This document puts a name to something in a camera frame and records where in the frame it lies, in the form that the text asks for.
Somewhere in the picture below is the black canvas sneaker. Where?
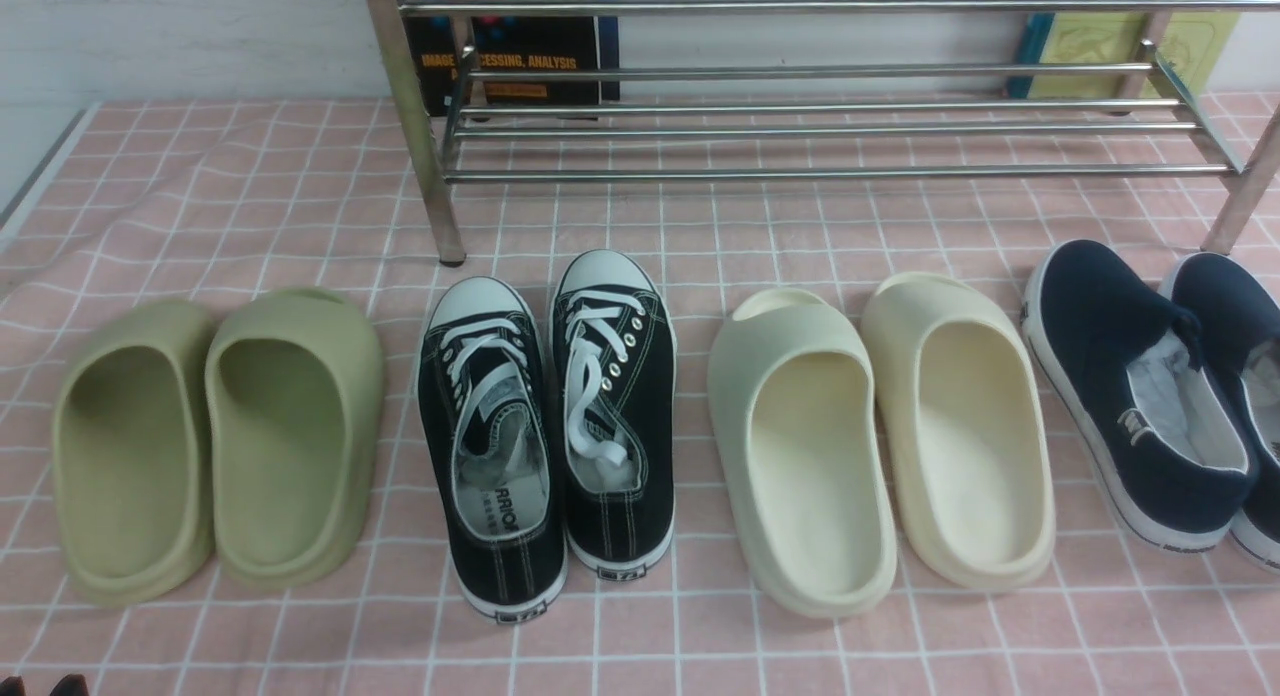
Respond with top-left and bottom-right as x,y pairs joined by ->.
415,276 -> 568,624
549,249 -> 678,582

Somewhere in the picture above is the left navy slip-on shoe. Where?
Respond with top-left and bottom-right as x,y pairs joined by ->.
1021,239 -> 1260,553

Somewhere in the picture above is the navy slip-on shoe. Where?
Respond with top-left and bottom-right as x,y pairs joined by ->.
1158,251 -> 1279,573
1021,239 -> 1260,553

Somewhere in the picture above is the right navy slip-on shoe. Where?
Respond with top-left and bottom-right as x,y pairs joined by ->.
1158,251 -> 1279,573

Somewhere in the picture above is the silver metal shoe rack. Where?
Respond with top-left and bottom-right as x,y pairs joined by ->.
366,0 -> 1277,267

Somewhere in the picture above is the left cream slide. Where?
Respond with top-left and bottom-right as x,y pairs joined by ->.
707,287 -> 897,618

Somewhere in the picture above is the cream slide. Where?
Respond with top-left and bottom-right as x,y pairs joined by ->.
861,273 -> 1056,592
707,287 -> 897,618

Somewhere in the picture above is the black image processing book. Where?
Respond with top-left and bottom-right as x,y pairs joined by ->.
404,14 -> 621,116

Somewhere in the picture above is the right cream slide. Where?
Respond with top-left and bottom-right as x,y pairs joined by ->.
861,273 -> 1056,592

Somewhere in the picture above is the right olive green slide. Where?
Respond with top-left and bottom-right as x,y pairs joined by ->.
204,287 -> 385,589

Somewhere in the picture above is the olive green slide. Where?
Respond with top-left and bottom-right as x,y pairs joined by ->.
204,287 -> 385,589
51,299 -> 216,608

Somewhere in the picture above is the left olive green slide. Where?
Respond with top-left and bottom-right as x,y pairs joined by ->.
51,299 -> 216,608

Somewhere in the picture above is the teal yellow book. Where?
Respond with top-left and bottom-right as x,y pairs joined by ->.
1005,12 -> 1240,99

